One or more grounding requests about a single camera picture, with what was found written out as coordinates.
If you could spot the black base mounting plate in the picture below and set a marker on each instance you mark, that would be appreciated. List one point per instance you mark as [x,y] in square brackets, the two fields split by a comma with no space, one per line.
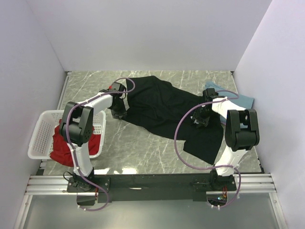
[150,187]

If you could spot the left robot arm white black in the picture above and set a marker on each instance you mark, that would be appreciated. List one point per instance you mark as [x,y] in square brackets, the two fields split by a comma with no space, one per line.
[77,122]

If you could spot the black t shirt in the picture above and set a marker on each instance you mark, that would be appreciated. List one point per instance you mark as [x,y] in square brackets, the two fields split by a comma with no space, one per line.
[159,107]

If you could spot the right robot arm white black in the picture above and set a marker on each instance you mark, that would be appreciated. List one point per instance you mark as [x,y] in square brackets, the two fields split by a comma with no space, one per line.
[241,128]

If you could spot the white plastic laundry basket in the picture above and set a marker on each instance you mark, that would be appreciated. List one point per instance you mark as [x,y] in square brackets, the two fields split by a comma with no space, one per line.
[41,143]

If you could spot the red t shirt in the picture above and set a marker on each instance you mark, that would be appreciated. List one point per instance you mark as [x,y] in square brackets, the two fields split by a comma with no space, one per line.
[61,152]

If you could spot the aluminium rail frame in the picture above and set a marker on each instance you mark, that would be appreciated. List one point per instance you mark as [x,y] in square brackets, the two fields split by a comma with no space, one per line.
[57,185]

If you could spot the folded blue t shirt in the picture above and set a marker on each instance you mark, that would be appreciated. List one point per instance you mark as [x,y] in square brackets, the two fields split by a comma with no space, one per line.
[242,100]

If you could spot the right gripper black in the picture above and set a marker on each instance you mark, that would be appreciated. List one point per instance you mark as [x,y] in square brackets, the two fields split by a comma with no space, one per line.
[196,116]

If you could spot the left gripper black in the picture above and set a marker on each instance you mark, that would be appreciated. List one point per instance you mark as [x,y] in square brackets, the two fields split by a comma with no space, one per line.
[122,112]

